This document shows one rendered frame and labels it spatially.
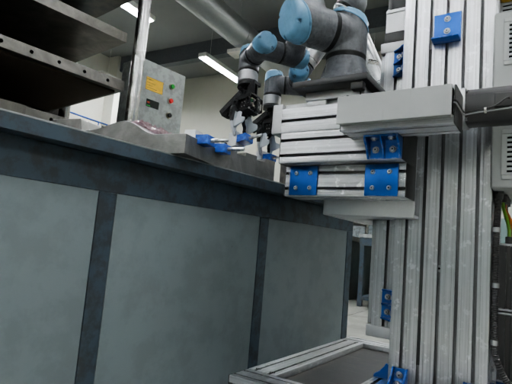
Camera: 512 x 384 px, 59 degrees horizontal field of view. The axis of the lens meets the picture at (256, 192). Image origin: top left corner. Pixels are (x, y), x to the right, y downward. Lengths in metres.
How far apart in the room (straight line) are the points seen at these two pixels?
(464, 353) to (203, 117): 9.37
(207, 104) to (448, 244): 9.30
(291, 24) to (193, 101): 9.39
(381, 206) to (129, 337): 0.77
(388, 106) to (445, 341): 0.64
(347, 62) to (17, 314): 1.03
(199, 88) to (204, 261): 9.36
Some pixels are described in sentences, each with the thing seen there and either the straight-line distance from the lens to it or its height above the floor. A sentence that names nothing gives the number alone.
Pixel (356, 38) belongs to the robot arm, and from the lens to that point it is 1.37.
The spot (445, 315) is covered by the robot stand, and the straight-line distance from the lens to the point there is 1.33.
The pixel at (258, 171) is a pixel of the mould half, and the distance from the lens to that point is 1.63.
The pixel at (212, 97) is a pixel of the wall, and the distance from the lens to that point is 10.34.
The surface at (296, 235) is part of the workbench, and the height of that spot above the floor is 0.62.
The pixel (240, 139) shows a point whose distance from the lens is 1.55.
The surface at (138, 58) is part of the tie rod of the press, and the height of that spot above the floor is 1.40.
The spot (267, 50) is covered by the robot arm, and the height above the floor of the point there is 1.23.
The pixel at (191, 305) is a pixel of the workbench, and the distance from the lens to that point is 1.41.
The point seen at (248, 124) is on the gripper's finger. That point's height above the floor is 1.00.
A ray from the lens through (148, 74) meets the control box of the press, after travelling 2.46.
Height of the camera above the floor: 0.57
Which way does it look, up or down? 7 degrees up
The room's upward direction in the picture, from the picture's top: 5 degrees clockwise
